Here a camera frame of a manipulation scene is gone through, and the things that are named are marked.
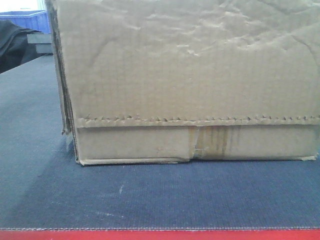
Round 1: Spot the plain brown cardboard box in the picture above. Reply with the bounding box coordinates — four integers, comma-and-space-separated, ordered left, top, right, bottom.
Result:
46, 0, 320, 166

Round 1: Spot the black foam table mat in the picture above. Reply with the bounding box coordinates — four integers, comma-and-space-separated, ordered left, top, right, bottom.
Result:
0, 56, 320, 230

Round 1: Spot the blue plastic crate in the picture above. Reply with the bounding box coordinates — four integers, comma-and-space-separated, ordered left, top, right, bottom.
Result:
0, 10, 52, 34

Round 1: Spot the black cloth jacket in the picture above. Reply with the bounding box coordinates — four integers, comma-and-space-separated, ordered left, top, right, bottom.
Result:
0, 20, 53, 73

